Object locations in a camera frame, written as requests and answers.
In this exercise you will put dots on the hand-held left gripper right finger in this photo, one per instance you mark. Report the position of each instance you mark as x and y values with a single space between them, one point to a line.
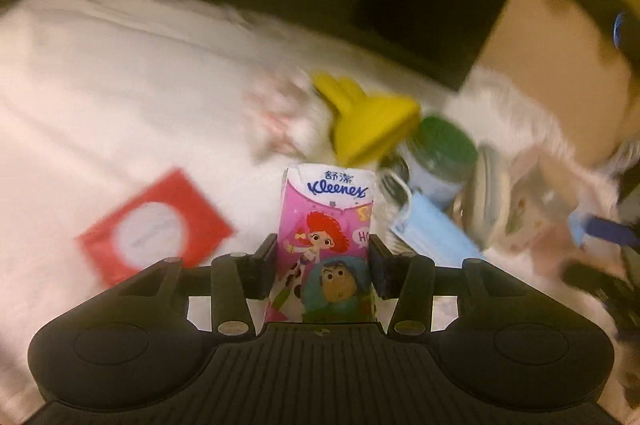
376 266

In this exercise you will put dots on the white fluffy blanket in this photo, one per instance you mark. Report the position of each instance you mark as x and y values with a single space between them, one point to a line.
125 80

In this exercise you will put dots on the white red-patterned pouch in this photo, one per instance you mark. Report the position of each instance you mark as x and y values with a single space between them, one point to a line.
280 110

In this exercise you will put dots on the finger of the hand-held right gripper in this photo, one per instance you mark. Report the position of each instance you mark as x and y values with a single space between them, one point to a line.
602 227

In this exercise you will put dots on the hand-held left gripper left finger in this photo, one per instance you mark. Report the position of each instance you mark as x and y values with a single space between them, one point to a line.
269 265

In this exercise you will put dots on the white patterned mug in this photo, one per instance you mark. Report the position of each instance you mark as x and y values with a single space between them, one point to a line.
537 205

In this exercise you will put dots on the white grey round object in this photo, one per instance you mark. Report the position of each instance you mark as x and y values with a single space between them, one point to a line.
492 195

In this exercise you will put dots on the red packet with white circle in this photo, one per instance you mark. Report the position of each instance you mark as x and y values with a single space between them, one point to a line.
150 230

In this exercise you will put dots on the green-lidded jar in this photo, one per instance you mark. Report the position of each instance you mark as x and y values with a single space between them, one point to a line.
442 155

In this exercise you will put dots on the blue face mask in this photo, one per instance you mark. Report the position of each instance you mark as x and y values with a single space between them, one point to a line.
432 230

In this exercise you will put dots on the pink cartoon tissue pack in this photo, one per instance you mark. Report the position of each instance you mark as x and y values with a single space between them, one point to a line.
320 230

